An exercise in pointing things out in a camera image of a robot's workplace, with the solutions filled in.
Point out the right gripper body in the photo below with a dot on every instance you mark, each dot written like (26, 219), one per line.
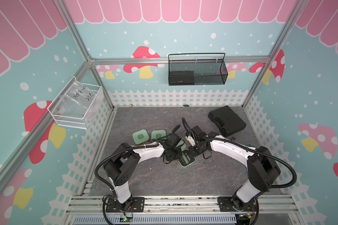
(196, 149)

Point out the front aluminium rail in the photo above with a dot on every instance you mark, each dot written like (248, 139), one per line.
(271, 204)

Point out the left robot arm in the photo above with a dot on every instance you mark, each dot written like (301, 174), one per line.
(116, 169)

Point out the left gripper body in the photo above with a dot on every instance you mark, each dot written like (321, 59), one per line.
(174, 154)

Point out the black box in basket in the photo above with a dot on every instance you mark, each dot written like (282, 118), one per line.
(181, 78)

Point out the black wire wall basket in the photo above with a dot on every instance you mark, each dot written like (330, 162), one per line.
(208, 68)

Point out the clear plastic bag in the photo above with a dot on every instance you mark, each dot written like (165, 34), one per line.
(80, 102)

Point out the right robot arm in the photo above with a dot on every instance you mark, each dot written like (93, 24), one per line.
(262, 167)

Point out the green case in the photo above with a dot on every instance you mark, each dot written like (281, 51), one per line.
(187, 157)
(157, 134)
(140, 137)

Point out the black plastic tool case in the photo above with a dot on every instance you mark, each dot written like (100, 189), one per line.
(227, 121)

